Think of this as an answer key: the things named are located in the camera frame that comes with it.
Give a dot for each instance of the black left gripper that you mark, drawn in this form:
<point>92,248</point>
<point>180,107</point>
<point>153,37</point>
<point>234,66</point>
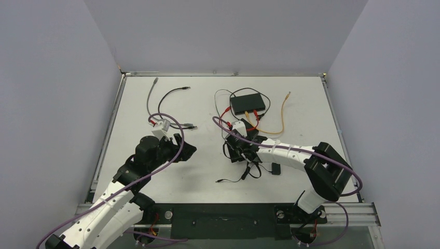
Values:
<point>174,148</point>

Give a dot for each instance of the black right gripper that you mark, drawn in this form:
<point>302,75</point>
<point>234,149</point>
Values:
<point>238,141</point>

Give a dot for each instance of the small black wall plug adapter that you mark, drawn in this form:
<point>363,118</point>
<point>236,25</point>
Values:
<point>275,169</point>

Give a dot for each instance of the black Mercury switch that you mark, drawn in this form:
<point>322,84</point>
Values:
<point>247,103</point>

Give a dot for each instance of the ribbed black network switch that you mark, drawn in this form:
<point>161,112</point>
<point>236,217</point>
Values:
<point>240,155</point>

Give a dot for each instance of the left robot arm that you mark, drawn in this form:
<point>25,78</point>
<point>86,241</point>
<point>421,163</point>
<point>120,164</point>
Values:
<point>122,204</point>

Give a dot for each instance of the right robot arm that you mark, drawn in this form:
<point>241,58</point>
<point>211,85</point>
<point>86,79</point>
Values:
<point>326,169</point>

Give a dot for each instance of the black power brick adapter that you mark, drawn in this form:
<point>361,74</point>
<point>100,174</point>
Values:
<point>250,130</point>

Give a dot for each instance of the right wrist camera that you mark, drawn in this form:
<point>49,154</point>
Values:
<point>240,127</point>

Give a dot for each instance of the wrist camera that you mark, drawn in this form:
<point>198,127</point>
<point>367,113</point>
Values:
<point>160,129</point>
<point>240,127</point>

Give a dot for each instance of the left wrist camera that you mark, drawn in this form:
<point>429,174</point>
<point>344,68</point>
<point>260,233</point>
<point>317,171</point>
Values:
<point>160,129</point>

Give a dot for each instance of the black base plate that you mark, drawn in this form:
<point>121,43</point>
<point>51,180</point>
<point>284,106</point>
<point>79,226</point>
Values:
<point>233,220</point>

